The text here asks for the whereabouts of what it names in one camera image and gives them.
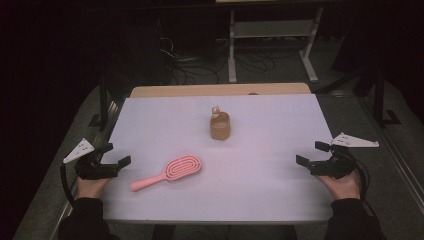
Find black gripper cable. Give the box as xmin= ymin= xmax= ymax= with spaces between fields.
xmin=346 ymin=153 xmax=378 ymax=216
xmin=59 ymin=162 xmax=77 ymax=209

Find person's right hand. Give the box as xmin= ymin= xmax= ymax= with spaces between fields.
xmin=315 ymin=169 xmax=363 ymax=201

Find white metal desk frame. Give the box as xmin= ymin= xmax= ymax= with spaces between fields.
xmin=228 ymin=5 xmax=325 ymax=84

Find wooden table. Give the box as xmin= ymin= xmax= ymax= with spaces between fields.
xmin=129 ymin=82 xmax=312 ymax=99

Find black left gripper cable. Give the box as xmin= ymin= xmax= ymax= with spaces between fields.
xmin=59 ymin=162 xmax=77 ymax=209

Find tangle of black floor cables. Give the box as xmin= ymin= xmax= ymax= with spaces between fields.
xmin=159 ymin=35 xmax=278 ymax=85

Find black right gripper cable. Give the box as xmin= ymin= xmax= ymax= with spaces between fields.
xmin=346 ymin=153 xmax=378 ymax=216

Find person's left hand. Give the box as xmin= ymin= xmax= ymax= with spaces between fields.
xmin=76 ymin=175 xmax=112 ymax=201

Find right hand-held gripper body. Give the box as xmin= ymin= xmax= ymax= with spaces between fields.
xmin=309 ymin=132 xmax=380 ymax=180

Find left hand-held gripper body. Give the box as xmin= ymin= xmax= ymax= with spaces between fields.
xmin=62 ymin=138 xmax=120 ymax=181

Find pink hairbrush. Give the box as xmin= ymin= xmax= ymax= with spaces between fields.
xmin=130 ymin=154 xmax=203 ymax=193

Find black metal stand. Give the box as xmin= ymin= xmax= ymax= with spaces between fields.
xmin=372 ymin=66 xmax=403 ymax=128
xmin=87 ymin=73 xmax=112 ymax=130

